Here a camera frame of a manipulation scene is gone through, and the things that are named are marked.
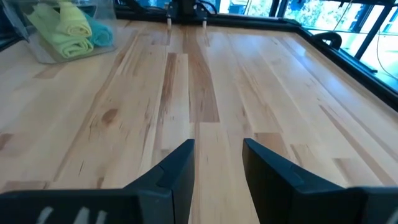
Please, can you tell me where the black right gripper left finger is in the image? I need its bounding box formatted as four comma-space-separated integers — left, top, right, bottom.
124, 139, 195, 224

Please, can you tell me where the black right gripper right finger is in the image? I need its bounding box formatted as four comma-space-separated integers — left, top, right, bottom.
243, 138, 345, 224

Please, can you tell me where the teal microfiber towel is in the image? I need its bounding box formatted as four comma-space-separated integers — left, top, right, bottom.
83, 12, 114, 48

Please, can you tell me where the lime green microfiber towel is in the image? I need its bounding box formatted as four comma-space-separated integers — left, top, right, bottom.
55, 0, 93, 38

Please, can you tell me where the clear plastic basket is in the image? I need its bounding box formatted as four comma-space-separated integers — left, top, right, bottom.
0, 0, 118, 65

